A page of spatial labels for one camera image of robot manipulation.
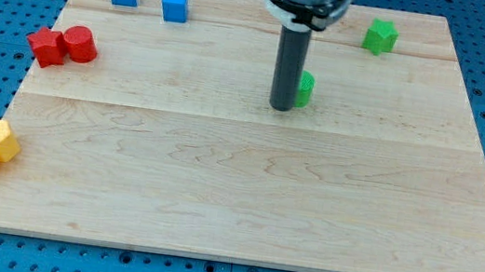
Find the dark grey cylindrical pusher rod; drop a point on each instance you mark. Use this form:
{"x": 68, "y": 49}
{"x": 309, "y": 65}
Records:
{"x": 290, "y": 58}

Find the green circle block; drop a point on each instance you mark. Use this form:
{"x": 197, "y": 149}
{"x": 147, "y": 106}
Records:
{"x": 304, "y": 91}

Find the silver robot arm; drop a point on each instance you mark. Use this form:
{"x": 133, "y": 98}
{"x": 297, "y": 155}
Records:
{"x": 299, "y": 19}

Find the green star block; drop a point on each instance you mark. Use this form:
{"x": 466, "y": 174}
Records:
{"x": 380, "y": 37}

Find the red star block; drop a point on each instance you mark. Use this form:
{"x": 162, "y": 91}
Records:
{"x": 48, "y": 47}

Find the blue cube block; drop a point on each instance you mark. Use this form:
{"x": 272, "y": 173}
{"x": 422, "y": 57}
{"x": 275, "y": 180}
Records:
{"x": 175, "y": 10}

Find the light wooden board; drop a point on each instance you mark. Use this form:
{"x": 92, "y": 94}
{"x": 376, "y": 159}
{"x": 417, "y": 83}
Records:
{"x": 167, "y": 143}

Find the red cylinder block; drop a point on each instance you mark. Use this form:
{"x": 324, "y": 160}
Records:
{"x": 80, "y": 44}

